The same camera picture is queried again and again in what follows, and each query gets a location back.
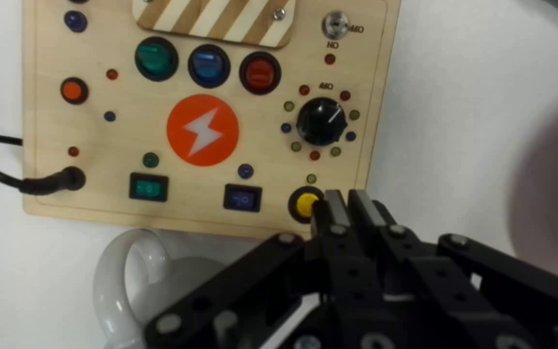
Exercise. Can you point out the wooden switch board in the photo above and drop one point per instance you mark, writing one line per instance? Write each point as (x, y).
(114, 135)

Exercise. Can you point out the striped wooden lid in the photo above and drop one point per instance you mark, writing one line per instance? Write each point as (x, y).
(211, 19)

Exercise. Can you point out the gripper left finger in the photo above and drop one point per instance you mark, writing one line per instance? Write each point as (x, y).
(240, 281)

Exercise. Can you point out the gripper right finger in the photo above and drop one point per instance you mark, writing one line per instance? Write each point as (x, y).
(453, 286)

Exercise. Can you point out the black rotary knob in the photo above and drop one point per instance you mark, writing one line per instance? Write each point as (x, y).
(321, 121)

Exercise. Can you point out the white mug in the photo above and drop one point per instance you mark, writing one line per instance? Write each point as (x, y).
(114, 281)

